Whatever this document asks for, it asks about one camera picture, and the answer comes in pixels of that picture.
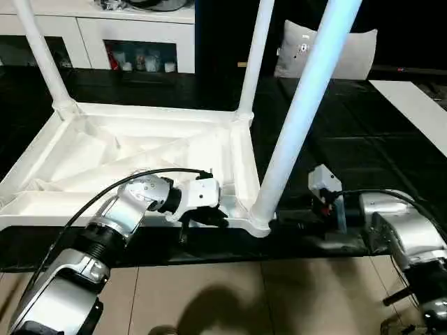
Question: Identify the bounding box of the white plastic table top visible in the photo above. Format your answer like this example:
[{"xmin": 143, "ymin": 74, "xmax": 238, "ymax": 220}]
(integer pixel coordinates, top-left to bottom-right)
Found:
[{"xmin": 0, "ymin": 100, "xmax": 277, "ymax": 240}]

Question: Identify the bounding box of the black metal table leg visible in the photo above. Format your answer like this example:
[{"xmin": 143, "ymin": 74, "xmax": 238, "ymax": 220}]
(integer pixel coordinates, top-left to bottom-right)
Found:
[{"xmin": 382, "ymin": 288, "xmax": 413, "ymax": 307}]

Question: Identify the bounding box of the white flat board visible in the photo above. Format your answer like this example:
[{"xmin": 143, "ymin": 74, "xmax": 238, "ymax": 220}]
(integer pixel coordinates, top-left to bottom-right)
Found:
[{"xmin": 369, "ymin": 80, "xmax": 447, "ymax": 158}]

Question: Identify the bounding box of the white pillow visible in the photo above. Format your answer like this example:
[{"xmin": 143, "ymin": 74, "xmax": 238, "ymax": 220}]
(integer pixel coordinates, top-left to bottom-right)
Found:
[{"xmin": 274, "ymin": 19, "xmax": 379, "ymax": 80}]

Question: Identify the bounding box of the black box with gold label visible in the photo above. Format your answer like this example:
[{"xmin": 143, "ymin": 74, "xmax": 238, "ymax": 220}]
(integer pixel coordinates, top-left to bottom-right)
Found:
[{"xmin": 193, "ymin": 0, "xmax": 291, "ymax": 80}]

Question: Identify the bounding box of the grey round pot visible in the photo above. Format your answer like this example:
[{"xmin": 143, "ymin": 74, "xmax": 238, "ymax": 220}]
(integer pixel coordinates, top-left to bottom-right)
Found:
[{"xmin": 129, "ymin": 0, "xmax": 189, "ymax": 12}]

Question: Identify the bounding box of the white glass-door cabinet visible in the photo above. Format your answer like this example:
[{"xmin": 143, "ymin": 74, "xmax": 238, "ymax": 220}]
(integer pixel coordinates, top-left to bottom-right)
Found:
[{"xmin": 0, "ymin": 0, "xmax": 196, "ymax": 75}]

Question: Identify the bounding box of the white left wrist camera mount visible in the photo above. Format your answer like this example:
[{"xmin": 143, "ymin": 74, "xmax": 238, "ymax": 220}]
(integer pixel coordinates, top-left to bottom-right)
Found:
[{"xmin": 166, "ymin": 177, "xmax": 223, "ymax": 223}]

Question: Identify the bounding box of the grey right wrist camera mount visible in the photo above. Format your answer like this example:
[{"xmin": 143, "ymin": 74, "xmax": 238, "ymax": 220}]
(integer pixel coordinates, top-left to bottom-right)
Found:
[{"xmin": 307, "ymin": 164, "xmax": 347, "ymax": 233}]

